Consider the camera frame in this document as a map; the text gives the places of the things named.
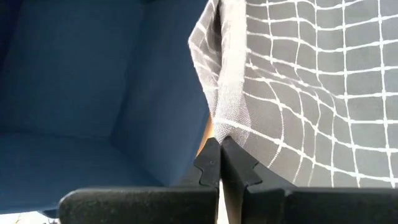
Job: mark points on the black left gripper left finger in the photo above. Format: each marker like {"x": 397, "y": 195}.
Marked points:
{"x": 140, "y": 205}

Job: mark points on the navy white-striped fabric basket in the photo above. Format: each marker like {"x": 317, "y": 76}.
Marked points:
{"x": 93, "y": 93}

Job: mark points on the grey checked towel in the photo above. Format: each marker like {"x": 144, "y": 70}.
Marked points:
{"x": 311, "y": 93}

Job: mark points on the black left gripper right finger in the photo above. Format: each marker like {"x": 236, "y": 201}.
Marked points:
{"x": 311, "y": 207}

